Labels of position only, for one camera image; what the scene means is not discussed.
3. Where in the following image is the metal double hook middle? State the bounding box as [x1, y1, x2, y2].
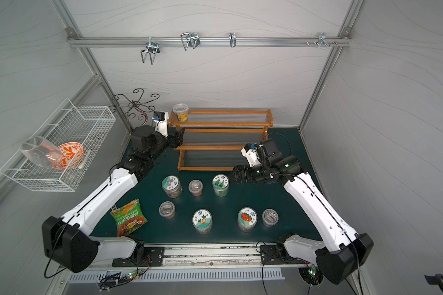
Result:
[180, 32, 201, 51]

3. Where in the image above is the metal double hook left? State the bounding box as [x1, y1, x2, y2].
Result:
[140, 40, 161, 65]

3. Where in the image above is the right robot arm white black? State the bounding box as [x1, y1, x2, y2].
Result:
[230, 139, 374, 285]

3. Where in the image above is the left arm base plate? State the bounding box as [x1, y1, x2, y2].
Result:
[112, 247, 165, 267]

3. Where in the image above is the green snack bag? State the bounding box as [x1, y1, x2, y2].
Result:
[110, 199, 148, 237]

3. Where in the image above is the white slotted cable duct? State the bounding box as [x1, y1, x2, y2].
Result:
[68, 267, 285, 284]

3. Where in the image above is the small clear red seed container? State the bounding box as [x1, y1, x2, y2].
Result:
[188, 179, 203, 197]

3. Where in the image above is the aluminium top rail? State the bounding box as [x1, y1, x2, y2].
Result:
[68, 35, 353, 49]

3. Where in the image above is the jar with purple flower lid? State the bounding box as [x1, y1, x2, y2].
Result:
[162, 175, 183, 199]

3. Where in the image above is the orange patterned bowl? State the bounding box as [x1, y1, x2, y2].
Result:
[51, 142, 85, 170]

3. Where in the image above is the clear glass cup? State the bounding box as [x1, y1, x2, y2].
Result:
[20, 136, 63, 169]

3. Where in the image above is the jar with carrot lid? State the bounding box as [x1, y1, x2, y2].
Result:
[192, 209, 213, 234]

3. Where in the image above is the wooden two-tier shelf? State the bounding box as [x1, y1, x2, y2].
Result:
[169, 109, 274, 172]

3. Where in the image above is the small metal hook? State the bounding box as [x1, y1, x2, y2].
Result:
[229, 33, 236, 48]

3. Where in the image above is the small clear yellow seed container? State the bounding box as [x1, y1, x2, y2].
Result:
[173, 103, 189, 122]

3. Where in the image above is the aluminium rail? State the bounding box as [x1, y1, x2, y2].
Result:
[68, 35, 353, 49]
[58, 241, 363, 272]

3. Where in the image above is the metal double hook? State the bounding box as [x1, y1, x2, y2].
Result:
[180, 32, 201, 51]
[140, 40, 161, 65]

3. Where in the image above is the jar with tomato lid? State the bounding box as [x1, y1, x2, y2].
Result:
[237, 207, 258, 232]

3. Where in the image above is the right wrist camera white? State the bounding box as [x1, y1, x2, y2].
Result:
[241, 143, 261, 167]

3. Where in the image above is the jar with green tree lid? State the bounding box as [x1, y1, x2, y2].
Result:
[212, 174, 230, 197]

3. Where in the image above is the white wire basket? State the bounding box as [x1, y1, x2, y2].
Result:
[0, 99, 116, 192]

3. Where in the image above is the aluminium front rail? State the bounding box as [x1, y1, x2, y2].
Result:
[58, 241, 363, 272]

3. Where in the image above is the metal bracket hook right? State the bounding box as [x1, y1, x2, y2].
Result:
[306, 33, 338, 48]

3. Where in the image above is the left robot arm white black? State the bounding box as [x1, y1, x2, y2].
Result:
[42, 126, 185, 273]

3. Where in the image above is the black metal jewelry stand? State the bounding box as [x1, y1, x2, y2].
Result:
[109, 88, 161, 126]

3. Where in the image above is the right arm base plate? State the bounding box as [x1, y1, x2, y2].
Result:
[257, 245, 310, 266]

